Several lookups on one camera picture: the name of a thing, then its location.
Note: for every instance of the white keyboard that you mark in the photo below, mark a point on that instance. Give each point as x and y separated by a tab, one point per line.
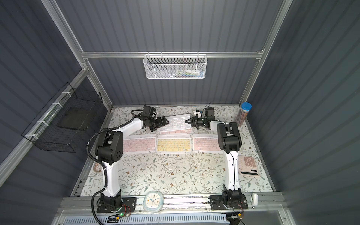
176	123

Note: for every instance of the blue lid pencil tube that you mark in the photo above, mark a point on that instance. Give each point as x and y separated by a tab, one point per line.
243	112

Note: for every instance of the pink calculator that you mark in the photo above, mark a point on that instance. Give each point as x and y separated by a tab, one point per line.
247	166

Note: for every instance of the pink keyboard left row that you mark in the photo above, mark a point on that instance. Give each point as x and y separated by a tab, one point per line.
139	144

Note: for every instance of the pens in white basket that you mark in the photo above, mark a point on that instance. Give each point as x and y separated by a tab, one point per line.
187	74

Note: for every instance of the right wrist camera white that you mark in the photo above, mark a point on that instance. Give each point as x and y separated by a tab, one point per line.
198	114

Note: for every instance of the black wire basket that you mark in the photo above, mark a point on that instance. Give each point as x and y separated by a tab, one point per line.
43	131

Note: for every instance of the pink keyboard row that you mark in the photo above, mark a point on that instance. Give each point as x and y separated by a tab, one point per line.
206	143
139	144

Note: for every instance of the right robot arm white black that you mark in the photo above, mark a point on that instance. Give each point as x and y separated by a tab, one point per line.
229	141

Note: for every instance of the white ventilated cable duct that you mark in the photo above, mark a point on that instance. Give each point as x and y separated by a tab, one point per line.
162	219

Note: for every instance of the pink keyboard front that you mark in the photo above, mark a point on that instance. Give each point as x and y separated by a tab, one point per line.
178	132

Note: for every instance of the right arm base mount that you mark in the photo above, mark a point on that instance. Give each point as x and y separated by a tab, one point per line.
217	203

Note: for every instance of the white wire mesh basket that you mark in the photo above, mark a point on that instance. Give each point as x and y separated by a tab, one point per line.
156	67

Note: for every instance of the black pad in basket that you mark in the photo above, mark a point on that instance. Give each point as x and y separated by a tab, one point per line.
75	119

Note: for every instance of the yellow keyboard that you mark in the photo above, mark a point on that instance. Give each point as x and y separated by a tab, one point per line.
173	144

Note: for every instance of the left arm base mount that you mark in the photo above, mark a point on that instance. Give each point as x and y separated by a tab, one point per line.
116	204

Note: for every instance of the mint analog clock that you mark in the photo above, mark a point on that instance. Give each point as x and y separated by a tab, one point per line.
153	202

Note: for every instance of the pink keyboard right row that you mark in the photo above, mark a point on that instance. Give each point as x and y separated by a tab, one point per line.
206	143

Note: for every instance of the tape roll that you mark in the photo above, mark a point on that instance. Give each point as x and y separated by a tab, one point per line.
97	168

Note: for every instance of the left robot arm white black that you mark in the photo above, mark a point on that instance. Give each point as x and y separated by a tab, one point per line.
109	150

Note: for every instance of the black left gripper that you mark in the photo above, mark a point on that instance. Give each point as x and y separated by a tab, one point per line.
157	122

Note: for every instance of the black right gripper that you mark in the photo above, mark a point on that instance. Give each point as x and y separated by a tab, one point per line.
197	121

